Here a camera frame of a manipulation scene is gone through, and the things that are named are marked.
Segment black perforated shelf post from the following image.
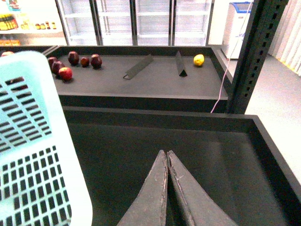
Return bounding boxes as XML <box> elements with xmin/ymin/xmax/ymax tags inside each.
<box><xmin>226</xmin><ymin>0</ymin><xmax>289</xmax><ymax>114</ymax></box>

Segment pink cable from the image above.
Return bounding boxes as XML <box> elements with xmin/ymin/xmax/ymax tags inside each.
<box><xmin>210</xmin><ymin>0</ymin><xmax>254</xmax><ymax>113</ymax></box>

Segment dark red apple right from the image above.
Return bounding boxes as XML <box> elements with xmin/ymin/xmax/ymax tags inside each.
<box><xmin>90</xmin><ymin>54</ymin><xmax>102</xmax><ymax>69</ymax></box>

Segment small dark red apple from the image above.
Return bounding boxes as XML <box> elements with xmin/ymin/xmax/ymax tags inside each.
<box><xmin>80</xmin><ymin>57</ymin><xmax>90</xmax><ymax>68</ymax></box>

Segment left black display tray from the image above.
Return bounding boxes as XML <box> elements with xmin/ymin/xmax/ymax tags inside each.
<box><xmin>0</xmin><ymin>45</ymin><xmax>57</xmax><ymax>55</ymax></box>

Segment dark red apple back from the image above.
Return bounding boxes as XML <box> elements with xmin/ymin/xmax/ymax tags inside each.
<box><xmin>68</xmin><ymin>51</ymin><xmax>79</xmax><ymax>66</ymax></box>

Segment flat black divider bar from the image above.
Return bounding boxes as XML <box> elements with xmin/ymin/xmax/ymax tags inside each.
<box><xmin>123</xmin><ymin>54</ymin><xmax>153</xmax><ymax>80</ymax></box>

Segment light blue plastic basket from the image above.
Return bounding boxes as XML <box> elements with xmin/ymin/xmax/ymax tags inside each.
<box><xmin>0</xmin><ymin>51</ymin><xmax>93</xmax><ymax>226</ymax></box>

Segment yellow lemon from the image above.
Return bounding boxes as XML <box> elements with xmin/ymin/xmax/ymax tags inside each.
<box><xmin>193</xmin><ymin>54</ymin><xmax>205</xmax><ymax>67</ymax></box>

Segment white grocery shelf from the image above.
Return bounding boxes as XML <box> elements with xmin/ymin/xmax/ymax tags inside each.
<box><xmin>0</xmin><ymin>0</ymin><xmax>67</xmax><ymax>46</ymax></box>

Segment glass door refrigerators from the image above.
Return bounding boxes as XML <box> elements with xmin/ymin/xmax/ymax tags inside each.
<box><xmin>55</xmin><ymin>0</ymin><xmax>213</xmax><ymax>46</ymax></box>

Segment far black display tray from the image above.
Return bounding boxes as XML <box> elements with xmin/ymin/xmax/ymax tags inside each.
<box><xmin>47</xmin><ymin>46</ymin><xmax>230</xmax><ymax>113</ymax></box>

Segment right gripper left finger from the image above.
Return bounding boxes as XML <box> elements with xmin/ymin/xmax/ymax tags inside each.
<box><xmin>118</xmin><ymin>150</ymin><xmax>168</xmax><ymax>226</ymax></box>

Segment near black display tray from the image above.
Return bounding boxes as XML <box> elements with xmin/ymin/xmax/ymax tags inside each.
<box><xmin>63</xmin><ymin>106</ymin><xmax>301</xmax><ymax>226</ymax></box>

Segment red apple left tray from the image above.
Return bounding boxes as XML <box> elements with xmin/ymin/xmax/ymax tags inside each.
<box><xmin>1</xmin><ymin>51</ymin><xmax>14</xmax><ymax>57</ymax></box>

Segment black triangular divider bar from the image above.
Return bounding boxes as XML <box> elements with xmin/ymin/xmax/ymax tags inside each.
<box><xmin>175</xmin><ymin>51</ymin><xmax>188</xmax><ymax>77</ymax></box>

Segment dark apple back left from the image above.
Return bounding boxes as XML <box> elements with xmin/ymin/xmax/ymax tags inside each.
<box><xmin>48</xmin><ymin>56</ymin><xmax>58</xmax><ymax>70</ymax></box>

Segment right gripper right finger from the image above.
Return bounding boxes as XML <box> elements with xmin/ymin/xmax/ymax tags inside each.
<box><xmin>167</xmin><ymin>151</ymin><xmax>237</xmax><ymax>226</ymax></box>

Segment white chest freezer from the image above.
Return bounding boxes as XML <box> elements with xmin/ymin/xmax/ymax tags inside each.
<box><xmin>221</xmin><ymin>1</ymin><xmax>253</xmax><ymax>60</ymax></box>

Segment bright red apple front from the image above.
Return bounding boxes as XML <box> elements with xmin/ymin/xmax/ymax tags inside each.
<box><xmin>58</xmin><ymin>67</ymin><xmax>72</xmax><ymax>81</ymax></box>

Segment dark apple behind red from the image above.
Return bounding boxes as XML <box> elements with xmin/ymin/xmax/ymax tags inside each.
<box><xmin>51</xmin><ymin>60</ymin><xmax>65</xmax><ymax>75</ymax></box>

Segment black display tray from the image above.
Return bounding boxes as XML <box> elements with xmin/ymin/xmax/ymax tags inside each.
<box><xmin>63</xmin><ymin>106</ymin><xmax>301</xmax><ymax>226</ymax></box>
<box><xmin>47</xmin><ymin>46</ymin><xmax>230</xmax><ymax>113</ymax></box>
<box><xmin>0</xmin><ymin>45</ymin><xmax>57</xmax><ymax>55</ymax></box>

